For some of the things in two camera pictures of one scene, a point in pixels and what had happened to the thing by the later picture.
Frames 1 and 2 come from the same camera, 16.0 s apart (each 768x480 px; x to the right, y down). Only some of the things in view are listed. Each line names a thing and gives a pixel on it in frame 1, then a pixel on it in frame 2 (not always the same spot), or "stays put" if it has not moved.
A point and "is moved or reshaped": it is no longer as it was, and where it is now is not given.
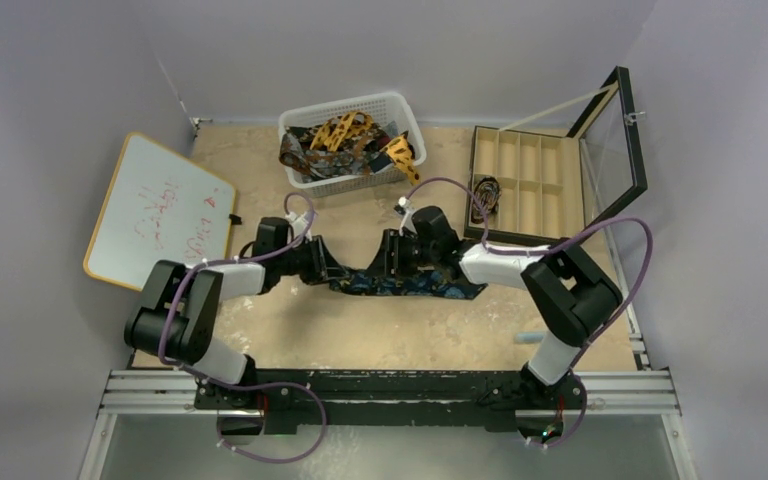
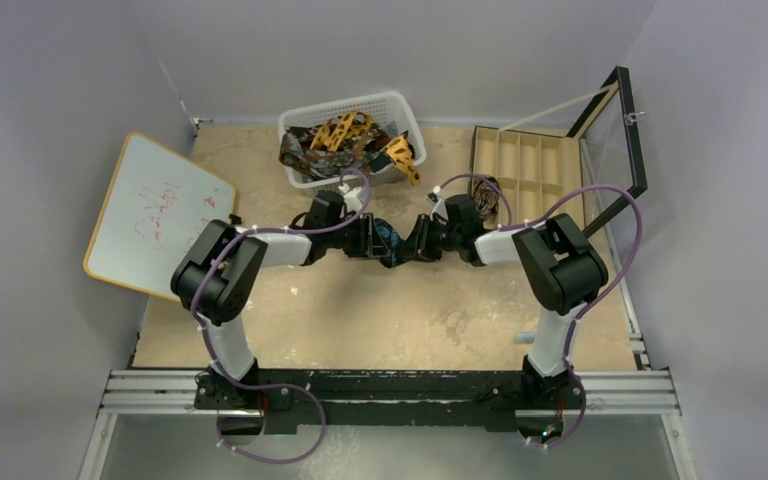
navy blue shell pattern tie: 420,282 is moved or reshaped
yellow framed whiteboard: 157,206 stays put
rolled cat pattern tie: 488,192 stays put
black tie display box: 529,189 stays put
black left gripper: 322,266 → 368,245
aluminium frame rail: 637,390 stays put
